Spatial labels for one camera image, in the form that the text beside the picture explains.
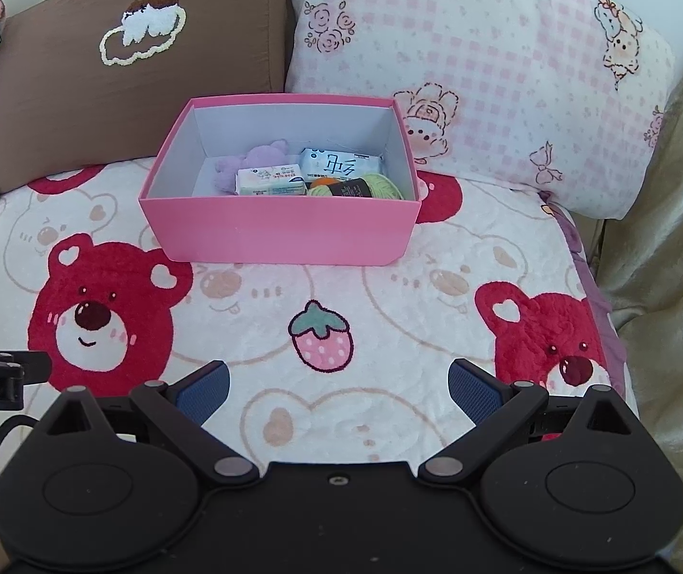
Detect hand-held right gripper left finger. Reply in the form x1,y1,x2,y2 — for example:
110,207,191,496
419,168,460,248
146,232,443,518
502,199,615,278
39,360,259,485

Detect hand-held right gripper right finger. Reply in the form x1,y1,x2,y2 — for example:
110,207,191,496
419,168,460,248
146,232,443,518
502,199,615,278
419,359,638,484

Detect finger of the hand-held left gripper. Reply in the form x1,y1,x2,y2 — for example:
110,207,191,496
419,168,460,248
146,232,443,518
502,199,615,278
0,350,54,384

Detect pink cardboard box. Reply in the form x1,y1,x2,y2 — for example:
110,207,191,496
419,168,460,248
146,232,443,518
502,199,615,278
139,94,423,265

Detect small white tissue pack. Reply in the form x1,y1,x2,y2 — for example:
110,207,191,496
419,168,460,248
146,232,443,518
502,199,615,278
235,163,308,197

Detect green yarn ball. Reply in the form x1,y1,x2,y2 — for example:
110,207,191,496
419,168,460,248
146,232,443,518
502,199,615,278
307,172,405,201

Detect purple plush toy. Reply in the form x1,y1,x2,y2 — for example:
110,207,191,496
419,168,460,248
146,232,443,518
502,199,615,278
213,139,294,194

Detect blue wet wipes pack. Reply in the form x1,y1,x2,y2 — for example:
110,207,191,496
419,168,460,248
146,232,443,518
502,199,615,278
299,147,385,181

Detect bear printed blanket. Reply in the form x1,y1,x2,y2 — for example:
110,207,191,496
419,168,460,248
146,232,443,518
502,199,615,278
0,158,638,551

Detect beige satin cloth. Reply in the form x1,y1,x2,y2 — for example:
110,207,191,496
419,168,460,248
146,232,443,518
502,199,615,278
581,12,683,574

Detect brown embroidered pillow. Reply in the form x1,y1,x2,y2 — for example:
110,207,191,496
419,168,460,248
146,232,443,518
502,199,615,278
0,0,288,195

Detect pink checked pillow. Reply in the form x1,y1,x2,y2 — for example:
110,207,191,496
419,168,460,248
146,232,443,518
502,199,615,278
281,0,676,221

